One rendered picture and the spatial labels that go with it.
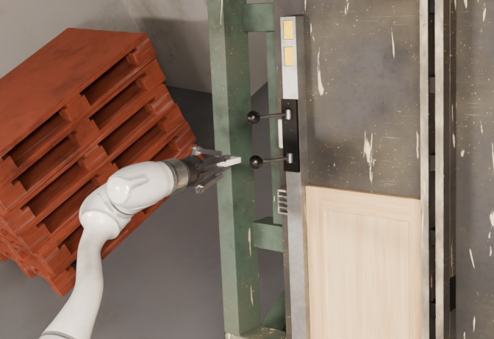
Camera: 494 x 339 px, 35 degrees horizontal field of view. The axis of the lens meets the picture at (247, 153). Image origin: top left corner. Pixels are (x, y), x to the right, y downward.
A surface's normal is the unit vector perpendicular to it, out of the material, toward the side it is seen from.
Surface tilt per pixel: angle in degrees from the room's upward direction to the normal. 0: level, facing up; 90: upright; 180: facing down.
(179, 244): 0
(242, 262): 90
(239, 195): 90
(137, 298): 0
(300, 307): 60
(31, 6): 90
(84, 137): 90
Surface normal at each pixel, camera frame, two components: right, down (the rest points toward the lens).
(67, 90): -0.35, -0.77
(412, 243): -0.62, 0.17
